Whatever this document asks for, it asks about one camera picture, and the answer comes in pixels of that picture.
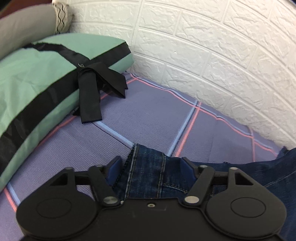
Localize dark blue denim jeans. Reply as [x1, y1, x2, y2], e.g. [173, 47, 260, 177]
[113, 145, 295, 240]

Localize purple plaid bed sheet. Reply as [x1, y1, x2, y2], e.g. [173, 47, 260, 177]
[1, 73, 281, 240]

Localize grey pillow with patterned edge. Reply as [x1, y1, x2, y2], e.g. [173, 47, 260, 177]
[1, 1, 73, 59]

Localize green pillow with black straps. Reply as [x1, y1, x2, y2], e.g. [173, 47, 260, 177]
[1, 33, 133, 188]

